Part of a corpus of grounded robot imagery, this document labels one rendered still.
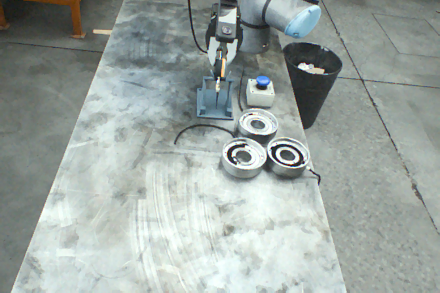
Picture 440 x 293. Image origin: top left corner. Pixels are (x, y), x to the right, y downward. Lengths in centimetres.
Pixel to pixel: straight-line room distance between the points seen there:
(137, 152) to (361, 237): 131
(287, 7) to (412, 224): 133
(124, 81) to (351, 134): 165
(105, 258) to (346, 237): 137
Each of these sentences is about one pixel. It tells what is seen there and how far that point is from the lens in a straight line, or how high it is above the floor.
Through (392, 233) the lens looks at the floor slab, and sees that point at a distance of 210.
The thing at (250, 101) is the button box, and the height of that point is 81.
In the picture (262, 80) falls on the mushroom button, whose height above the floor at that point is 87.
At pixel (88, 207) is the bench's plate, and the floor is 80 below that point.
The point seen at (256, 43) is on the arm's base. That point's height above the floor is 84.
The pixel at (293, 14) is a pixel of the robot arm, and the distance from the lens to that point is 126.
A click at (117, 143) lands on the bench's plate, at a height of 80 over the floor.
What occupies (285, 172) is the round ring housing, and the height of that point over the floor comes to 82.
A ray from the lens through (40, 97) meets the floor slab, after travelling 248.
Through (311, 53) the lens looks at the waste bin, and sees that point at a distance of 242.
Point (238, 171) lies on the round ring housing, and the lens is 91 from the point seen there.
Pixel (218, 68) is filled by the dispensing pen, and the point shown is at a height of 92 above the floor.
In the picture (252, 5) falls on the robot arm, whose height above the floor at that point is 96.
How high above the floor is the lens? 149
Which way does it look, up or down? 41 degrees down
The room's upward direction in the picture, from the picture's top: 10 degrees clockwise
